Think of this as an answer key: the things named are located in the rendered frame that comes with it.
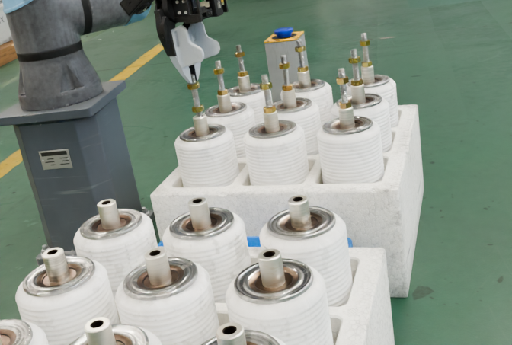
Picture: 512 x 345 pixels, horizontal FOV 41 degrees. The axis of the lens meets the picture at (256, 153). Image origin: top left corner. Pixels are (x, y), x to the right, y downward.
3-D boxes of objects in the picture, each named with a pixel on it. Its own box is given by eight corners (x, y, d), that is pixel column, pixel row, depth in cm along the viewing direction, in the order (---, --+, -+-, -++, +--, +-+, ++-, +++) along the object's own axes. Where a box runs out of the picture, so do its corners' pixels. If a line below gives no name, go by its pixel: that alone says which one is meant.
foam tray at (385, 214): (171, 292, 115) (148, 194, 109) (240, 193, 150) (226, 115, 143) (408, 298, 103) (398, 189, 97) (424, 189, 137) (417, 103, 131)
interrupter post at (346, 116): (358, 125, 104) (356, 104, 103) (352, 131, 102) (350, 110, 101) (343, 125, 105) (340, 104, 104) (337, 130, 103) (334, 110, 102)
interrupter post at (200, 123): (193, 138, 110) (189, 118, 109) (200, 132, 112) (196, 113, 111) (206, 138, 109) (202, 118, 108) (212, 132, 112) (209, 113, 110)
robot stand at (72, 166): (36, 266, 132) (-8, 118, 121) (75, 222, 149) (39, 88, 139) (126, 261, 128) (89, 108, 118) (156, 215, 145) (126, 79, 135)
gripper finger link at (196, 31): (219, 81, 106) (207, 21, 102) (188, 80, 109) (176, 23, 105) (230, 74, 108) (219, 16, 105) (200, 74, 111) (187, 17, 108)
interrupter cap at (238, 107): (255, 106, 122) (254, 102, 122) (230, 119, 116) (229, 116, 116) (222, 104, 126) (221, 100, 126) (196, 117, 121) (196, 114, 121)
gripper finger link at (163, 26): (169, 58, 102) (159, -2, 99) (161, 59, 103) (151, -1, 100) (188, 51, 106) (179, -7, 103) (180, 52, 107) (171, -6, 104)
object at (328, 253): (271, 384, 79) (247, 245, 73) (291, 333, 87) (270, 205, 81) (354, 389, 76) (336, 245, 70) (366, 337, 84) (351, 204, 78)
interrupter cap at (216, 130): (171, 144, 109) (171, 139, 109) (193, 127, 116) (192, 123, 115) (213, 143, 106) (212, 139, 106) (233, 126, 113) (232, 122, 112)
